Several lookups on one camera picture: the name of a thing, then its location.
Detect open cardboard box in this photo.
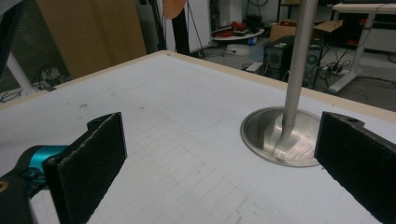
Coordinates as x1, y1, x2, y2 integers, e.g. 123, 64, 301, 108
269, 19, 344, 43

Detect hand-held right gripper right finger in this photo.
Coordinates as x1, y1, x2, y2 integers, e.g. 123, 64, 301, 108
313, 110, 396, 224

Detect white grid mat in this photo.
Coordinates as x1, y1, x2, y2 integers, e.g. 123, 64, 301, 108
0, 54, 396, 224

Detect black computer tower green sticker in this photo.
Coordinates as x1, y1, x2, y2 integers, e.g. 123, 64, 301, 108
262, 35, 295, 82

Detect white standing desk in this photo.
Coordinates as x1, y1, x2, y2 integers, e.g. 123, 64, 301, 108
326, 3, 396, 94

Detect white panel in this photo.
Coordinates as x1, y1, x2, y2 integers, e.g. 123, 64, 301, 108
164, 0, 213, 53

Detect metal utensil stand with hooks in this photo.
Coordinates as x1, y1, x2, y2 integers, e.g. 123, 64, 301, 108
239, 0, 323, 168

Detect brown board panel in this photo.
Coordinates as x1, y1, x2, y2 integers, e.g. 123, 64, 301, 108
35, 0, 148, 80

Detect white power strip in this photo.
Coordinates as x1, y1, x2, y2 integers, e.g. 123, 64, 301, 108
322, 62, 350, 77

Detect black frame struts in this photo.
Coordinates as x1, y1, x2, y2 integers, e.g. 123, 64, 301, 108
172, 8, 191, 56

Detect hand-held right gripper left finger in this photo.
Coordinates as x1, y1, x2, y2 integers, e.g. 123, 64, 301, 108
18, 111, 128, 224

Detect round white table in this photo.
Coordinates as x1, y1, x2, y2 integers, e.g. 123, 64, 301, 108
210, 20, 265, 43

